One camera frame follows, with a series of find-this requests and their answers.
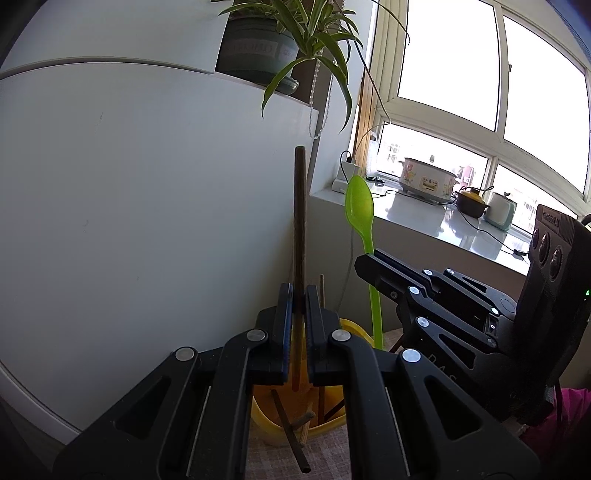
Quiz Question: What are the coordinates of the red-tipped wooden chopstick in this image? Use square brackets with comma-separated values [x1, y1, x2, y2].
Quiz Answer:
[318, 274, 325, 425]

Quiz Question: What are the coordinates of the brown wooden chopstick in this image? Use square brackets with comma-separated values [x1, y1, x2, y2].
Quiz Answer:
[270, 389, 311, 474]
[290, 410, 315, 447]
[291, 146, 307, 392]

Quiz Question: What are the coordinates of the green plastic spoon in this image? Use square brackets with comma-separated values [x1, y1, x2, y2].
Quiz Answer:
[345, 175, 384, 350]

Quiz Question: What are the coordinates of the black chopstick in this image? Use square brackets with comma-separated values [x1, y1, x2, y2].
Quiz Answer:
[324, 399, 346, 422]

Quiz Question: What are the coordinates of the pink sleeve right forearm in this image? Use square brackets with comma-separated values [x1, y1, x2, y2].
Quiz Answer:
[520, 388, 590, 456]

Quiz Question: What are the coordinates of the brown clay pot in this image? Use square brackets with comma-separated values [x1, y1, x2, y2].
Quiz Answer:
[456, 187, 490, 219]

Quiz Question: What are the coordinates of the mint green electric kettle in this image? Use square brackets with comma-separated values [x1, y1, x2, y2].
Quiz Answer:
[485, 192, 517, 232]

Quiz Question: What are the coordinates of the white floral slow cooker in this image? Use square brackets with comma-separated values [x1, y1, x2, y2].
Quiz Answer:
[399, 157, 458, 203]

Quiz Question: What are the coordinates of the yellow plastic utensil bucket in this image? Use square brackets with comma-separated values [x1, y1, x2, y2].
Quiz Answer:
[250, 317, 376, 448]

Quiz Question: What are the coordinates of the white power adapter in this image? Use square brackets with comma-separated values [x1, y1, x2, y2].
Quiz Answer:
[332, 150, 360, 194]

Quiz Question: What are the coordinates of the wooden cutting board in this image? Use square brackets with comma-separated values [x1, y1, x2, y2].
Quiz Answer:
[353, 72, 378, 176]

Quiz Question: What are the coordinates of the white cabinet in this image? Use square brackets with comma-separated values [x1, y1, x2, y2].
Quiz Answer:
[1, 1, 315, 443]

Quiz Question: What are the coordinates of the spider plant in green pot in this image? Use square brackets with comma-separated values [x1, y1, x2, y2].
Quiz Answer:
[210, 0, 412, 134]

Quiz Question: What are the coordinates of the black camera box right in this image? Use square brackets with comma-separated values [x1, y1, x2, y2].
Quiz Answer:
[512, 204, 590, 387]

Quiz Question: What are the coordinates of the white bead cord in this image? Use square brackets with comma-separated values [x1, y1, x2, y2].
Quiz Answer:
[306, 0, 346, 139]

